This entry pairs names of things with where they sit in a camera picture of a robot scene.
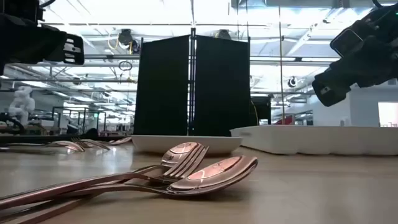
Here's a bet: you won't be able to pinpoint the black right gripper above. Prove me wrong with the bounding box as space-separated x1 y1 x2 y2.
312 29 398 108

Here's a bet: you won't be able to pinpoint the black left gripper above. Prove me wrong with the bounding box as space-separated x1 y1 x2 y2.
0 14 86 76

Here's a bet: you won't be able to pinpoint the copper knife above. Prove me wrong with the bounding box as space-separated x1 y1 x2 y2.
0 195 97 224

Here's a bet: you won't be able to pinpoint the thin metal pole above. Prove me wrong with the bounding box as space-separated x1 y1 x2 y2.
277 6 286 126

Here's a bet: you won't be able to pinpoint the white cutlery tray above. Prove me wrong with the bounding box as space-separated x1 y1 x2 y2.
229 124 398 156

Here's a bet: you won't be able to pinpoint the red container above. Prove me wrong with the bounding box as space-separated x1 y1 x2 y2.
273 114 295 126

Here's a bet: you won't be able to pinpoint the copper fork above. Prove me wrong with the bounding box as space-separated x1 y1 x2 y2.
70 137 91 147
79 138 111 151
0 144 210 211

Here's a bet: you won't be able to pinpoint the black folding screen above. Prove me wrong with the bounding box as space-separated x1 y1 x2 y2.
132 27 251 137

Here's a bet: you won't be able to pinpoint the white round plate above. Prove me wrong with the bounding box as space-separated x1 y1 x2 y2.
130 134 244 156

